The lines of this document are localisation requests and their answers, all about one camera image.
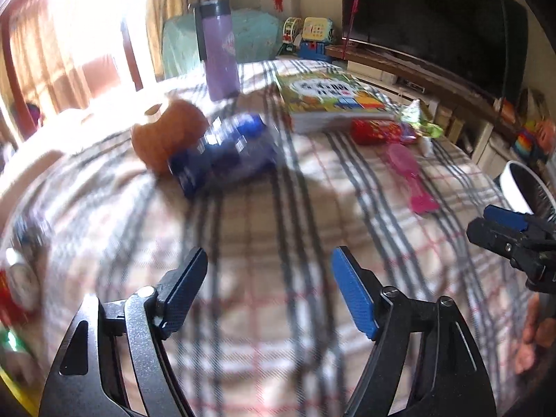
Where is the white bin with black bag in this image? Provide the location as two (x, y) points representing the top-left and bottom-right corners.
(494, 161), (556, 227)

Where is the rainbow stacking ring toy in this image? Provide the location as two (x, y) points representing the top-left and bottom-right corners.
(513, 128), (540, 162)

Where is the blue packet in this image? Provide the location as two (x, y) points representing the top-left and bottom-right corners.
(167, 113), (279, 199)

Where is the plaid blanket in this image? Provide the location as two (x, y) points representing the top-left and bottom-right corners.
(0, 58), (535, 417)

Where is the yellow toy phone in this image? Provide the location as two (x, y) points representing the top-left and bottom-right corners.
(297, 16), (336, 62)

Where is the teal covered furniture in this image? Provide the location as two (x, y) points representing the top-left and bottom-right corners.
(163, 9), (281, 81)

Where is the colourful ferris wheel toy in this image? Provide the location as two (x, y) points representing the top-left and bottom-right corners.
(279, 17), (305, 58)

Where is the person's right hand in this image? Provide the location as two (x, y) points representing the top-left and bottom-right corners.
(515, 293), (556, 375)

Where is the black television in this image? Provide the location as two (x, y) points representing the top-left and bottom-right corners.
(341, 0), (529, 101)

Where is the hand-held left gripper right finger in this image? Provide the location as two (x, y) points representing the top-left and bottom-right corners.
(329, 245), (498, 417)

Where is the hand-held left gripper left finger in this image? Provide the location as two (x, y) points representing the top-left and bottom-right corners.
(38, 247), (209, 417)

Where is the green wrapper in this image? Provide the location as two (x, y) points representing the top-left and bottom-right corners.
(399, 99), (445, 140)

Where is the white round object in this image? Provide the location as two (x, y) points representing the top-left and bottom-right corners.
(3, 247), (41, 310)

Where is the red packet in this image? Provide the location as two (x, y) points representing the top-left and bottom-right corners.
(351, 118), (418, 145)

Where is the pink hairbrush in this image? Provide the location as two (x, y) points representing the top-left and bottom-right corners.
(387, 143), (440, 215)

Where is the beige curtain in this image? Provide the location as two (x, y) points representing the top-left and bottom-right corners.
(0, 0), (231, 140)

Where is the orange plastic toy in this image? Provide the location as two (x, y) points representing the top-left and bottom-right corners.
(536, 118), (556, 149)

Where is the beige bag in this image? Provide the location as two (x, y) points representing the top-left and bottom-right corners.
(518, 88), (549, 128)

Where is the pink cord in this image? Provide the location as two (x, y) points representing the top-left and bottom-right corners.
(342, 0), (366, 60)

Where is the purple bottle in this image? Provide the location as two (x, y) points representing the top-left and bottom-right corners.
(193, 1), (241, 102)

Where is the orange rounded object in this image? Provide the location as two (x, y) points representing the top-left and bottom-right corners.
(131, 99), (209, 177)

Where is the colourful children's book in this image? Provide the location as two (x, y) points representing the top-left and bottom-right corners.
(275, 69), (398, 134)

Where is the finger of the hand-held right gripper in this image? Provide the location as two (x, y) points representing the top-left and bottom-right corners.
(483, 204), (556, 244)
(466, 218), (556, 292)

